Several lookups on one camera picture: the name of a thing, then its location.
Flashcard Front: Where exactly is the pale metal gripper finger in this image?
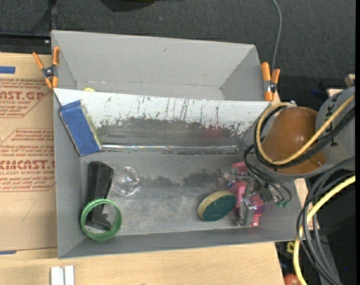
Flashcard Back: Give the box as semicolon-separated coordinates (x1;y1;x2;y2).
221;167;252;190
234;193;258;227

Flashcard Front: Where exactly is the pink plastic toy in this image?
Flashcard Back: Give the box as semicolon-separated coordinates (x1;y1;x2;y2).
230;161;266;227

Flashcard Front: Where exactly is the green and yellow oval sponge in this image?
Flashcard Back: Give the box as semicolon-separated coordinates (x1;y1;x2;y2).
197;190;238;222

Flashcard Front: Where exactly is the grey metal bin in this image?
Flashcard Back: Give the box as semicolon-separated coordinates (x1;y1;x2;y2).
50;30;300;259

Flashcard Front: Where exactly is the black wedge block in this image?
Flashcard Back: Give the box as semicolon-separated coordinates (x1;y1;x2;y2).
85;160;115;232

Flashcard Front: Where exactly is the blue and yellow sponge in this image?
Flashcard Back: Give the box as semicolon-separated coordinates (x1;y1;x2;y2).
58;99;103;157

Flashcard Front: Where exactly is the brown cardboard board red print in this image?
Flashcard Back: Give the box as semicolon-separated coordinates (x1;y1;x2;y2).
0;52;59;257

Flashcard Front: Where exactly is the green plastic ring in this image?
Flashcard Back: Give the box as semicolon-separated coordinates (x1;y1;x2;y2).
80;198;122;242

